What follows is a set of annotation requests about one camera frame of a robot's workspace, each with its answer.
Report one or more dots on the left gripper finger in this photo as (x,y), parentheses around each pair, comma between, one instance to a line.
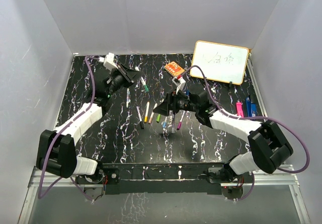
(125,70)
(130,79)

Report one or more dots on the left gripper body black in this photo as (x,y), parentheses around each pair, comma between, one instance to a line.
(119,79)

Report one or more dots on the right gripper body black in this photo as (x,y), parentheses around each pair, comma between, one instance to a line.
(180,102)

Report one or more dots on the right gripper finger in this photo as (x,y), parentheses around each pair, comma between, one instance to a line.
(171,112)
(164,107)

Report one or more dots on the green cap marker pen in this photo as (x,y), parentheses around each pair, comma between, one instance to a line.
(142,81)

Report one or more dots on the black cap marker pen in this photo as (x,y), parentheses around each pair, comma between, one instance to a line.
(141,122)

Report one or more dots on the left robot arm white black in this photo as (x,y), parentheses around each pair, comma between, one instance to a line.
(56,151)

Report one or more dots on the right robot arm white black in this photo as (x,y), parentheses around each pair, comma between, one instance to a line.
(269,146)

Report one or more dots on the peach cap marker pen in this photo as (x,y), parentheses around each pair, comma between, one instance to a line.
(152,114)

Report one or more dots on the lime cap marker pen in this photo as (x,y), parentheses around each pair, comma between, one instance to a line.
(158,118)

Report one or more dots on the magenta cap marker pen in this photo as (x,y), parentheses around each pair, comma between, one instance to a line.
(181,120)

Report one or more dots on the dark purple thin pen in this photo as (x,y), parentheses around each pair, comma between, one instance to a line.
(173,123)

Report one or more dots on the orange cap marker pen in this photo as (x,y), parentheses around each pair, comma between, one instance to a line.
(146,112)

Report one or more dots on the pink highlighter pen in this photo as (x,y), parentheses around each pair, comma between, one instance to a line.
(239,108)

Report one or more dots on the orange spiral notebook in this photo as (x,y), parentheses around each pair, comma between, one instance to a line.
(174,69)

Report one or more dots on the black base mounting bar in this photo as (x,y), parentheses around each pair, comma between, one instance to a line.
(208,178)

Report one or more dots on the blue eraser tool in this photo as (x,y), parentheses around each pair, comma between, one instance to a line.
(251,107)

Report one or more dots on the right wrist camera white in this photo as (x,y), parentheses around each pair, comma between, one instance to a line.
(179,83)

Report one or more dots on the white board yellow frame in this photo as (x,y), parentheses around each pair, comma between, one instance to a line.
(219,62)

